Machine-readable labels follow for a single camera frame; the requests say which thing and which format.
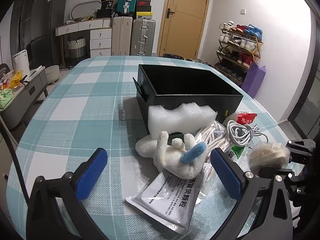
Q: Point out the laundry basket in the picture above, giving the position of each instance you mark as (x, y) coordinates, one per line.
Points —
(77, 50)

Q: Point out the wooden shoe rack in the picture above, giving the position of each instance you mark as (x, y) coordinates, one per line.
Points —
(239, 47)

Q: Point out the silver medicine sachet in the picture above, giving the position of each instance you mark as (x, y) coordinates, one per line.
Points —
(170, 200)

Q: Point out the stacked shoe boxes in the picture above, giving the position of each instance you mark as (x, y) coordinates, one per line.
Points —
(144, 9)

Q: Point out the wooden door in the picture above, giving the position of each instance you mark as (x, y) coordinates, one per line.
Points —
(182, 27)

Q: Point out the red snack packet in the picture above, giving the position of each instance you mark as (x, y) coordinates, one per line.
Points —
(245, 118)

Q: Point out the purple bag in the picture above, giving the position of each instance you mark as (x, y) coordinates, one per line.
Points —
(253, 79)

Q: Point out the green snack packet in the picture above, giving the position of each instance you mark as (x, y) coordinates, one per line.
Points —
(235, 152)

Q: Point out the teal plaid tablecloth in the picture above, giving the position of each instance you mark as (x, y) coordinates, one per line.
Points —
(95, 106)

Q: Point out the silver suitcase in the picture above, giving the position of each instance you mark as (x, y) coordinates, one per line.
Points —
(142, 37)

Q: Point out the yellow plastic bag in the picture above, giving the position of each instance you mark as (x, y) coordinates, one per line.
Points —
(11, 79)

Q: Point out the beige suitcase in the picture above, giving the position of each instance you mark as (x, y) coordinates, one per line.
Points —
(121, 36)

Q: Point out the white foam block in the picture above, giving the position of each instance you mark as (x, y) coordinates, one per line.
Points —
(186, 118)

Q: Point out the white drawer desk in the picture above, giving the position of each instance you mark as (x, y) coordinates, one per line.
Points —
(97, 32)

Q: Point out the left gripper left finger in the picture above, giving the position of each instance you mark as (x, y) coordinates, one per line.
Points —
(44, 219)

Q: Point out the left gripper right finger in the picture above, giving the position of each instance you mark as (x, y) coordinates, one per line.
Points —
(273, 219)

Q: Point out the white plush toy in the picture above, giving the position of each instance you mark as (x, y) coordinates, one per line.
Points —
(184, 158)

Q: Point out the black storage box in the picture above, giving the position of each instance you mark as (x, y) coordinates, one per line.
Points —
(171, 86)

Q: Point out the grey side cabinet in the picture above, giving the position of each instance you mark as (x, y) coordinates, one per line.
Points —
(13, 113)

